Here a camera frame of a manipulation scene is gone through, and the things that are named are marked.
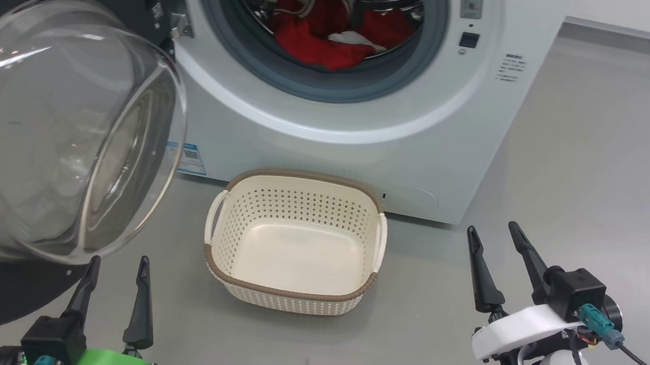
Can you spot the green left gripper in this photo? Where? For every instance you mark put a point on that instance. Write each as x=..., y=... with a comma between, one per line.
x=113, y=364

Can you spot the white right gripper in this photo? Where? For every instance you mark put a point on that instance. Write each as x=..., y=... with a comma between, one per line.
x=516, y=328

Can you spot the black round glass washer door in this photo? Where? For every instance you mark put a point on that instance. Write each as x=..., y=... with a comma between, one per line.
x=45, y=125

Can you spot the red and white jersey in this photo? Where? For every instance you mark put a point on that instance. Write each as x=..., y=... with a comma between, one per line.
x=313, y=39

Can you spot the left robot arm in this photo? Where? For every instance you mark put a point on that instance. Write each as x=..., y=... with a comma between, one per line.
x=1, y=358

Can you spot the white front-load washing machine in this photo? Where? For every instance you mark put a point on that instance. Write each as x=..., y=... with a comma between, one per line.
x=362, y=150

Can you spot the cream perforated laundry basket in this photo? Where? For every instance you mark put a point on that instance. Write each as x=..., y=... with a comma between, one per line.
x=296, y=255

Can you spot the black door latch slot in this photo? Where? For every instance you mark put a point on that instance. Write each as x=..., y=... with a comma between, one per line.
x=469, y=40

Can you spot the metal washing machine door hinge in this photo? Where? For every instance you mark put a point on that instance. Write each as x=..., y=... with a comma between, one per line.
x=178, y=23

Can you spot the blue energy label sticker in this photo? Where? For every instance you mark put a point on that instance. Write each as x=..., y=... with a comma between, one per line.
x=192, y=159

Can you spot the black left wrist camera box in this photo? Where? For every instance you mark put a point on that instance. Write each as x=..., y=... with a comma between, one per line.
x=54, y=338

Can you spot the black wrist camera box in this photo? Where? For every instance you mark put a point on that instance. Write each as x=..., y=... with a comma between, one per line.
x=54, y=338
x=577, y=289

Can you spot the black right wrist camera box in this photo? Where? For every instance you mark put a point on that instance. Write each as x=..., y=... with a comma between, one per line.
x=577, y=289

